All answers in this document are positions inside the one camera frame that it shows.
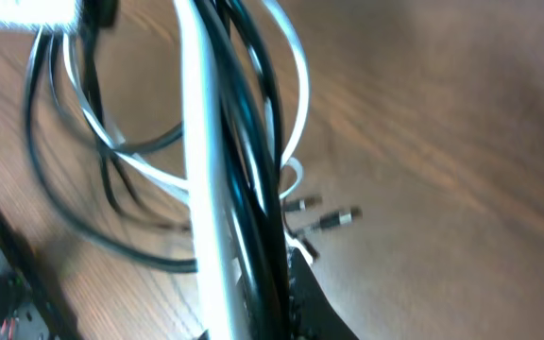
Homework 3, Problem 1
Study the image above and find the black USB cable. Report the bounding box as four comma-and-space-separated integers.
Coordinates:
22, 0, 363, 340

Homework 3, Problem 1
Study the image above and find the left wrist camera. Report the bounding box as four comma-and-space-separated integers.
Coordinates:
0, 0, 82, 33

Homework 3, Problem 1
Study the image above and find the white USB cable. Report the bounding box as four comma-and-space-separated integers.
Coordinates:
61, 0, 315, 340

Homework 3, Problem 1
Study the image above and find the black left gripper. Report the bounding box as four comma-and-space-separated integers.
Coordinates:
0, 210, 81, 340

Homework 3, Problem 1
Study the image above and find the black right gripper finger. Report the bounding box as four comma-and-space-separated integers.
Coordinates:
288, 248, 358, 340

